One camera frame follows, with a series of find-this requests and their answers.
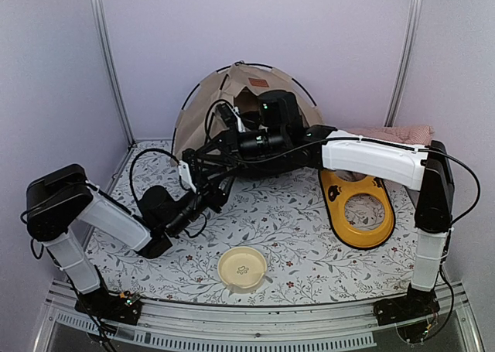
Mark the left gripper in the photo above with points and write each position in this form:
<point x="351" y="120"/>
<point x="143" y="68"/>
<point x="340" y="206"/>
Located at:
<point x="214" y="196"/>

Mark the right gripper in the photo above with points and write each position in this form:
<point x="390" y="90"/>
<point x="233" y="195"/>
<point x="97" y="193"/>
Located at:
<point x="225" y="154"/>

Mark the black tent pole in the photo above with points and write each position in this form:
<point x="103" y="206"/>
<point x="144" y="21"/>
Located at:
<point x="189" y="131"/>
<point x="257" y="78"/>

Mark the beige pet tent fabric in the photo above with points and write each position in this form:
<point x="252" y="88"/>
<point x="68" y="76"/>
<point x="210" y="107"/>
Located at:
<point x="245" y="103"/>

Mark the yellow double bowl holder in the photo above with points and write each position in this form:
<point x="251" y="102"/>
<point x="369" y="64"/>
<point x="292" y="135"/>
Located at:
<point x="360" y="212"/>

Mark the pink checkered cushion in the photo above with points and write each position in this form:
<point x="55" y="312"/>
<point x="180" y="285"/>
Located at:
<point x="410" y="135"/>

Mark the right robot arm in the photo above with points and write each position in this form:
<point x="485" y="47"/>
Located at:
<point x="424" y="169"/>

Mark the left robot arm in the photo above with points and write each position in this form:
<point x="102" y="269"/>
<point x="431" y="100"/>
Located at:
<point x="57" y="200"/>

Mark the floral table mat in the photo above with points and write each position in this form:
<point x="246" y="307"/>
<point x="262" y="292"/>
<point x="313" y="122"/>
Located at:
<point x="285" y="219"/>

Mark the cream paw print bowl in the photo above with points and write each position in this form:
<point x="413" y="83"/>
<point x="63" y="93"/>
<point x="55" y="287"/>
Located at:
<point x="242" y="269"/>

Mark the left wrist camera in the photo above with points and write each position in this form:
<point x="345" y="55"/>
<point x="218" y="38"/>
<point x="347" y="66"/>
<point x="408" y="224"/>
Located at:
<point x="189" y="170"/>

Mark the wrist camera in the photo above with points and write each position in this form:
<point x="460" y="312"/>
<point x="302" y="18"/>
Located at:
<point x="230" y="117"/>
<point x="189" y="170"/>

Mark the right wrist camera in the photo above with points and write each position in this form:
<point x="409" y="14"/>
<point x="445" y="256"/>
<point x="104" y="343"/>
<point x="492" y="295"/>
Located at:
<point x="230" y="117"/>

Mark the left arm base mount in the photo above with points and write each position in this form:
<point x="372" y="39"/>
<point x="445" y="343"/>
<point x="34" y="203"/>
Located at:
<point x="100" y="304"/>

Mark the front aluminium rail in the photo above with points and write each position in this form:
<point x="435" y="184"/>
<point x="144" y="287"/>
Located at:
<point x="180" y="326"/>

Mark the left aluminium frame post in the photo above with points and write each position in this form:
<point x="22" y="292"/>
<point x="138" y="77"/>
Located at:
<point x="102" y="31"/>

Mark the aluminium frame post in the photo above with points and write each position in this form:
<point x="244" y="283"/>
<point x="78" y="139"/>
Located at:
<point x="102" y="31"/>
<point x="414" y="15"/>

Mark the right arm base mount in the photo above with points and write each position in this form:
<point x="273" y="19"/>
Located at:
<point x="414" y="318"/>

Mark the right aluminium frame post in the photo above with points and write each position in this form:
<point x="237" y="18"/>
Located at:
<point x="414" y="15"/>

